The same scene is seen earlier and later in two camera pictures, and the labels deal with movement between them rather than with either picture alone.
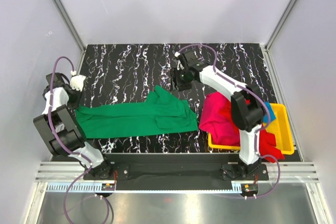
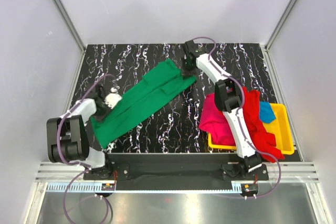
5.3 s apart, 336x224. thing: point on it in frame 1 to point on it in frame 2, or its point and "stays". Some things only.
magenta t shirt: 217,119 stays
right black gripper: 177,84 to 187,74
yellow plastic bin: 280,127 stays
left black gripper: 79,93 to 108,109
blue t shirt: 272,115 stays
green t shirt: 164,112 to 158,78
